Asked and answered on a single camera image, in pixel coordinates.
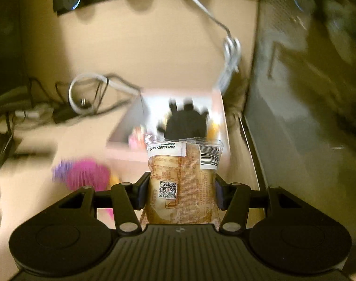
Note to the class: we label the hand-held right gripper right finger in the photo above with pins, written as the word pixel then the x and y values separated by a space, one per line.
pixel 235 207

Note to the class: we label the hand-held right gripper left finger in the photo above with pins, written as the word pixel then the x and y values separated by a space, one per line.
pixel 125 207

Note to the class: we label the pink plastic mesh basket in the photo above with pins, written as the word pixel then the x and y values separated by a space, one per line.
pixel 84 172

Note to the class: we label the white label bread packet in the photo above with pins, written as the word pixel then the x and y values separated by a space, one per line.
pixel 182 181

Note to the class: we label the pink cardboard box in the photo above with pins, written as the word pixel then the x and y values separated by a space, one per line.
pixel 123 140

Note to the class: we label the black plush toy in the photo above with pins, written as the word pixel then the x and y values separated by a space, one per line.
pixel 185 123

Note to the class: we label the black power adapter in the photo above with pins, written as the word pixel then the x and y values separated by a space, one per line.
pixel 65 115

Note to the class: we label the white power adapter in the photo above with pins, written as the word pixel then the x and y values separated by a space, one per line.
pixel 31 112

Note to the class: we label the black monitor base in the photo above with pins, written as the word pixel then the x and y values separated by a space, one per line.
pixel 1 152

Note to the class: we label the black monitor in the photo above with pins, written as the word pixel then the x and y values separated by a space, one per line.
pixel 5 35

